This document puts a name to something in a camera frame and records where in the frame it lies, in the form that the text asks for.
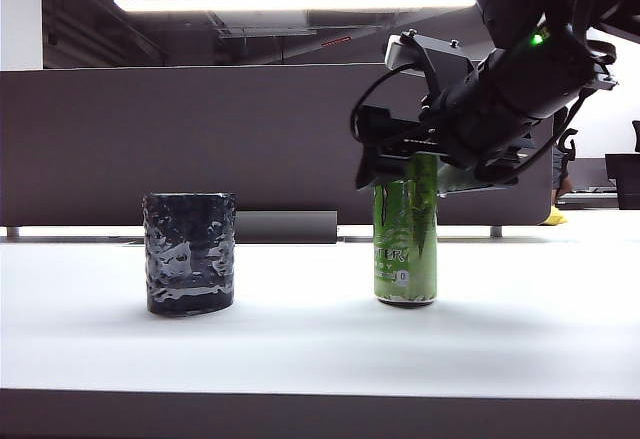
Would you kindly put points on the right gripper black block finger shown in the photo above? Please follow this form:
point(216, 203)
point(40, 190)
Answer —
point(380, 126)

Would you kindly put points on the right gripper black wedge finger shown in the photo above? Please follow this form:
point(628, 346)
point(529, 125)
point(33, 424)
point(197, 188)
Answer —
point(385, 166)

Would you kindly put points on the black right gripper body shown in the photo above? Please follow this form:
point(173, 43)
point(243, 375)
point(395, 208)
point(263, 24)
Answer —
point(465, 139)

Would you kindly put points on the green energy drink can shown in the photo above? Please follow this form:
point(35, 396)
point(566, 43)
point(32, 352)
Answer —
point(405, 239)

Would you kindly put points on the dark textured glass cup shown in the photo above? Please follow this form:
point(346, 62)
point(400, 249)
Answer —
point(190, 259)

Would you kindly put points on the red ceiling sign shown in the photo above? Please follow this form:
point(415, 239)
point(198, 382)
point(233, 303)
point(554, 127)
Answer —
point(335, 41)

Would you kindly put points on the silver divider foot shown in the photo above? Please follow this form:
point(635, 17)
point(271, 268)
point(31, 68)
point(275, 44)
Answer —
point(12, 232)
point(496, 231)

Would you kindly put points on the person in background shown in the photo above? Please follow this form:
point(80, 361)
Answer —
point(562, 184)

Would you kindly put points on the small yellow object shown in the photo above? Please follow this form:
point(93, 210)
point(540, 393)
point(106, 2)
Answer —
point(556, 216)

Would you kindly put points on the grey background desk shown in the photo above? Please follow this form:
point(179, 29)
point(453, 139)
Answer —
point(590, 194)

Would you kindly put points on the long ceiling light strip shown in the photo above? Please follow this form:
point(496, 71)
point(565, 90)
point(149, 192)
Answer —
point(275, 3)

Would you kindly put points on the black background cabinet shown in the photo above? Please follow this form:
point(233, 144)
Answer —
point(625, 179)

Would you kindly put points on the black office chair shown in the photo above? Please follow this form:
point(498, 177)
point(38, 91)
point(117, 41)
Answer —
point(636, 136)

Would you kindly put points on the grey desk divider panel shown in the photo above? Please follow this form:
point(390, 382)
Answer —
point(200, 139)

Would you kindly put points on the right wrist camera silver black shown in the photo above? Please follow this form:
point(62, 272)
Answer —
point(440, 59)

